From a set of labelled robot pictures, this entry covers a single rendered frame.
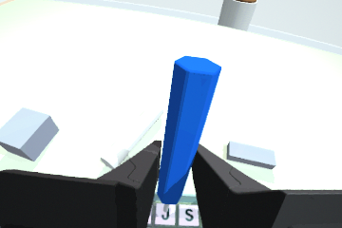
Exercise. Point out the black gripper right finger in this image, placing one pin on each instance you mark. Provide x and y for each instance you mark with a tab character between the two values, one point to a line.
227	198

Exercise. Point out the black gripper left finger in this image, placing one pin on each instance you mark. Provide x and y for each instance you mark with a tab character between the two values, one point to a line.
120	198

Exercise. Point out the keyboard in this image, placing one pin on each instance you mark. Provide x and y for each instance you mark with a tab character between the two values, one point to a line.
185	214

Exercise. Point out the blue stylus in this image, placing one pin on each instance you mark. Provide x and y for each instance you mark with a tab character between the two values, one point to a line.
192	91

